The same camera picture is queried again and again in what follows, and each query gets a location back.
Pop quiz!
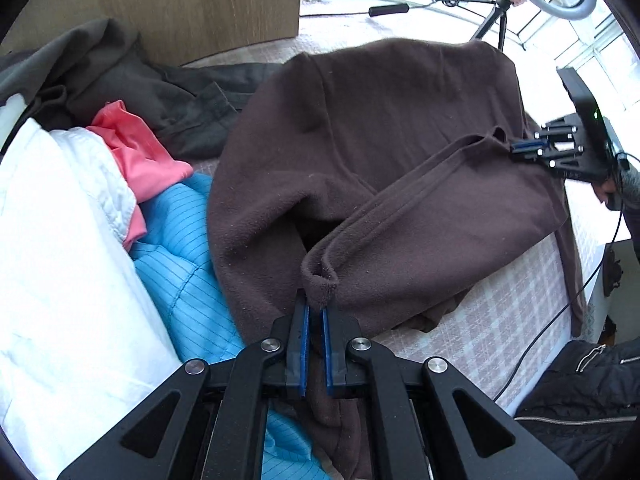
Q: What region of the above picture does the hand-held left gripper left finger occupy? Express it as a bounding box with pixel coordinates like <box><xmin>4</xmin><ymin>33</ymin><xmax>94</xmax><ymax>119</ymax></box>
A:
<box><xmin>57</xmin><ymin>287</ymin><xmax>312</xmax><ymax>480</ymax></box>

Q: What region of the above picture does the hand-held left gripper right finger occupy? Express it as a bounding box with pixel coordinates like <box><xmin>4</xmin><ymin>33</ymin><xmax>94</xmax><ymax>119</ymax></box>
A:
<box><xmin>320</xmin><ymin>305</ymin><xmax>578</xmax><ymax>480</ymax></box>

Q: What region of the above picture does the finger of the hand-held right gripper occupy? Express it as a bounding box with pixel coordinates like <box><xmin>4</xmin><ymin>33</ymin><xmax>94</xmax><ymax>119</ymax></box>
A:
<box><xmin>511</xmin><ymin>116</ymin><xmax>581</xmax><ymax>150</ymax></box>
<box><xmin>511</xmin><ymin>145</ymin><xmax>588</xmax><ymax>168</ymax></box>

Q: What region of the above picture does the brown fleece garment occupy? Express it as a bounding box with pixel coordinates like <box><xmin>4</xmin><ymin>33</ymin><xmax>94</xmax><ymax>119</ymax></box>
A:
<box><xmin>207</xmin><ymin>37</ymin><xmax>588</xmax><ymax>480</ymax></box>

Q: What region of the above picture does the person's right hand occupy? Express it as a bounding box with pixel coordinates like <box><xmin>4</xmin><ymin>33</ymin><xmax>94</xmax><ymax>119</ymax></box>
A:
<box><xmin>595</xmin><ymin>175</ymin><xmax>626</xmax><ymax>211</ymax></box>

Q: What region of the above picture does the black tripod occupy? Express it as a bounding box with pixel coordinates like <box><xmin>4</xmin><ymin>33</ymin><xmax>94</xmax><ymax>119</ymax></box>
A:
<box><xmin>470</xmin><ymin>0</ymin><xmax>518</xmax><ymax>53</ymax></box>

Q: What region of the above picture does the blue garment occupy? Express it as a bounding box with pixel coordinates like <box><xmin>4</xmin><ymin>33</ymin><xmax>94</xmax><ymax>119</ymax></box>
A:
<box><xmin>130</xmin><ymin>172</ymin><xmax>331</xmax><ymax>480</ymax></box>

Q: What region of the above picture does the pink plaid blanket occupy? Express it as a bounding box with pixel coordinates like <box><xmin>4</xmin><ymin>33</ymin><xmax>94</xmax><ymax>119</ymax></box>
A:
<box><xmin>185</xmin><ymin>10</ymin><xmax>586</xmax><ymax>411</ymax></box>

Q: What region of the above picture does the black zipped jacket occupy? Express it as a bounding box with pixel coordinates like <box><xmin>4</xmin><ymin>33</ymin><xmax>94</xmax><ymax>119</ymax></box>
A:
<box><xmin>515</xmin><ymin>337</ymin><xmax>640</xmax><ymax>480</ymax></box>

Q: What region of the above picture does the pink garment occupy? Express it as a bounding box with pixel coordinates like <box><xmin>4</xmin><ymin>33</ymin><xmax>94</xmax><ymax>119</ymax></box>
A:
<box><xmin>87</xmin><ymin>100</ymin><xmax>193</xmax><ymax>251</ymax></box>

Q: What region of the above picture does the white garment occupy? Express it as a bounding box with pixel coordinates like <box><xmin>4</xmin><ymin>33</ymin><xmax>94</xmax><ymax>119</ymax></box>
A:
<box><xmin>0</xmin><ymin>92</ymin><xmax>183</xmax><ymax>466</ymax></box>

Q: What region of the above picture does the dark grey garment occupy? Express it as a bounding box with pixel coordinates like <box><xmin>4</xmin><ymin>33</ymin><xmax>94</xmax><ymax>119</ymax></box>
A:
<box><xmin>0</xmin><ymin>17</ymin><xmax>286</xmax><ymax>161</ymax></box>

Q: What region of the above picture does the wooden board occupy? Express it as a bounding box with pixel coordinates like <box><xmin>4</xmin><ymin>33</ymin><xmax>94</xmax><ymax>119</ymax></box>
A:
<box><xmin>90</xmin><ymin>0</ymin><xmax>306</xmax><ymax>66</ymax></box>

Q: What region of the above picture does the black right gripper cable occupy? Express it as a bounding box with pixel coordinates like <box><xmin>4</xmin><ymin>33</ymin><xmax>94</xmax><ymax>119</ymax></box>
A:
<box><xmin>492</xmin><ymin>180</ymin><xmax>631</xmax><ymax>403</ymax></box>

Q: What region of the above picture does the black ring light cable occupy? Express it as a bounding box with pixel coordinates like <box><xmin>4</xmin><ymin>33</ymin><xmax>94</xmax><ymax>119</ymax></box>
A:
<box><xmin>300</xmin><ymin>0</ymin><xmax>481</xmax><ymax>18</ymax></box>

